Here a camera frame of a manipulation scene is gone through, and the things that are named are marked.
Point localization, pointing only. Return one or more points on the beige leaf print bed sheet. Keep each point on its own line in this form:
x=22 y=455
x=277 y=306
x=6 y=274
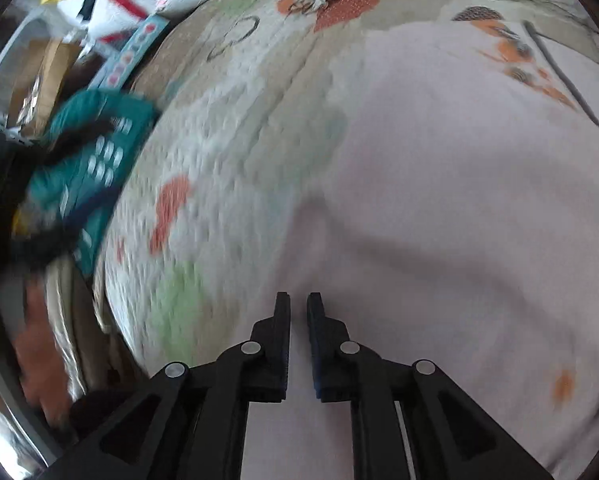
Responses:
x=219 y=160

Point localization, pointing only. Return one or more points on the person's left forearm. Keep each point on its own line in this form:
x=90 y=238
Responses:
x=37 y=345

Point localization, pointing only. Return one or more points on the pale pink small garment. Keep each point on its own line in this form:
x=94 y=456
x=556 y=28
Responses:
x=429 y=210

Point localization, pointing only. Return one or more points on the brown cardboard box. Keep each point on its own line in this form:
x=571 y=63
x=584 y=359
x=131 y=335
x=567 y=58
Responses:
x=44 y=70

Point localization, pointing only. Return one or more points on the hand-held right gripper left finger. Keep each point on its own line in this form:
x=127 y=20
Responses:
x=281 y=360

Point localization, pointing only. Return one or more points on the light blue dotted box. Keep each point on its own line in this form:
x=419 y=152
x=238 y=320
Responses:
x=134 y=45

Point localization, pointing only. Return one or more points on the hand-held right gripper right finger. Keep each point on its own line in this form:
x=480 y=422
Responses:
x=315 y=355

